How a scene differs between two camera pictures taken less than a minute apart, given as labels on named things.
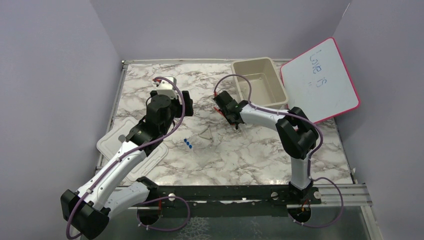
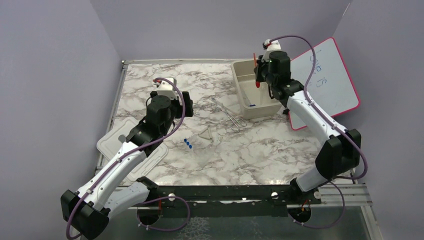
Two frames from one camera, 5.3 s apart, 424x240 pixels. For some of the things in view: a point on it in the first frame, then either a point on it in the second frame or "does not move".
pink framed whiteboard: [318, 83] does not move
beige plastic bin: [267, 88] does not move
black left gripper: [188, 104] does not move
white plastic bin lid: [120, 132] does not move
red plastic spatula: [218, 110] -> [257, 83]
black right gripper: [233, 123] -> [260, 64]
